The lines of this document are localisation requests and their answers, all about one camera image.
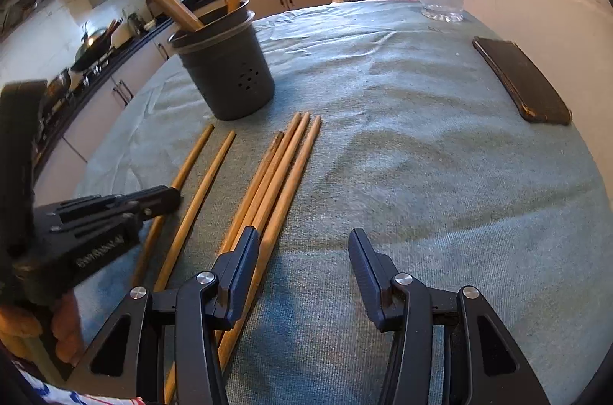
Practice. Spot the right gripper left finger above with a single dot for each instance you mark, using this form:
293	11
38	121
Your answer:
126	358

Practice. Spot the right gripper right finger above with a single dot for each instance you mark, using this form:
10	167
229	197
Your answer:
482	362

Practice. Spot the left hand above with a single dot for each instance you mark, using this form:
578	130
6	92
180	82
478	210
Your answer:
17	324

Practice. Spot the steel cooking pot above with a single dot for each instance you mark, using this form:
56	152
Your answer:
57	89

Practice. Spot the patterned sleeve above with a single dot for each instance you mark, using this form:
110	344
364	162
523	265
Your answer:
51	394

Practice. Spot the teal table cloth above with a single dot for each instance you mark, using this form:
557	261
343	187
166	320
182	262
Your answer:
421	147

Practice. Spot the black wok with lid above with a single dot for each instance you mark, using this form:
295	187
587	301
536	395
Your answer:
94	46

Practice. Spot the dark grey utensil holder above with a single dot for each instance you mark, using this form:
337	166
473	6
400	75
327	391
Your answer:
225	61

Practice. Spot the black smartphone amber case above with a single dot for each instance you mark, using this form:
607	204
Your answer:
536	99

